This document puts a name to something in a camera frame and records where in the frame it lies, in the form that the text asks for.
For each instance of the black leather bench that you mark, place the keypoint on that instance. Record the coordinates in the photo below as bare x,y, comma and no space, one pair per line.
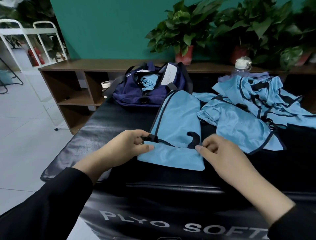
84,148

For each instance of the navy blue bag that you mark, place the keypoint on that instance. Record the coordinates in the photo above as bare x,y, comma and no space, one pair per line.
126,94

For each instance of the red bottle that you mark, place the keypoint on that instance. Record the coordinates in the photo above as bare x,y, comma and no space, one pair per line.
35,56

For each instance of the white metal rack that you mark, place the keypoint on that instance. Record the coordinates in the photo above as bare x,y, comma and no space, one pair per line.
29,7

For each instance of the green plant in red pot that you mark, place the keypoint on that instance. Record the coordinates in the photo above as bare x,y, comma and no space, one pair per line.
185,27
247,24

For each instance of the clear bottle silver cap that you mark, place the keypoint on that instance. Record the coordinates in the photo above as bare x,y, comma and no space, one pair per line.
243,63

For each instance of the person's left hand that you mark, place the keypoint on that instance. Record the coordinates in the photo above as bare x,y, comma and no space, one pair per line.
121,151

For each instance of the person's right hand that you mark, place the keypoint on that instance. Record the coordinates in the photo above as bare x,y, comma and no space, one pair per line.
229,160

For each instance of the person's left forearm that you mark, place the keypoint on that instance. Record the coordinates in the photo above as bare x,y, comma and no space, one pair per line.
49,207

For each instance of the teal bucket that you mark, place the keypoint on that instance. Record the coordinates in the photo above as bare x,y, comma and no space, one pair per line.
4,76

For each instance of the wooden shelf cabinet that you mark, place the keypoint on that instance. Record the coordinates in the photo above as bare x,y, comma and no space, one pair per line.
64,96

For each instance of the small white-lidded jar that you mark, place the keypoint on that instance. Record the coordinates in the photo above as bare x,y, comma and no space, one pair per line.
105,86

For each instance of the green plant in white pot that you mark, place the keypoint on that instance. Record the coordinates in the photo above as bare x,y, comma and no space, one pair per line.
291,57

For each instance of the person's right forearm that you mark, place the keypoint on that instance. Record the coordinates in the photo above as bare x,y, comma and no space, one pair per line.
286,217

